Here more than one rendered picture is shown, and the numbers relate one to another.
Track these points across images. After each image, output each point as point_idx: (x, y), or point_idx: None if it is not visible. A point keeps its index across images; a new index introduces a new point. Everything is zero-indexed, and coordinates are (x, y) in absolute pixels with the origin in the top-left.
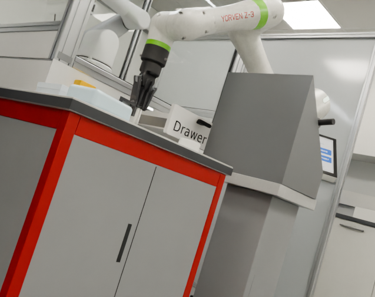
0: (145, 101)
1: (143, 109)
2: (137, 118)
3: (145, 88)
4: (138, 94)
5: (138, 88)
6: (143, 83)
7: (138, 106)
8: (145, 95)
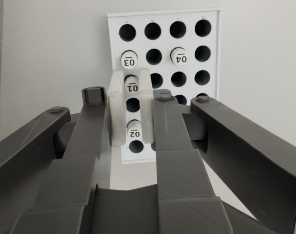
0: (86, 126)
1: (104, 90)
2: (122, 87)
3: (187, 150)
4: (222, 122)
5: (284, 141)
6: (222, 200)
7: (161, 96)
8: (101, 148)
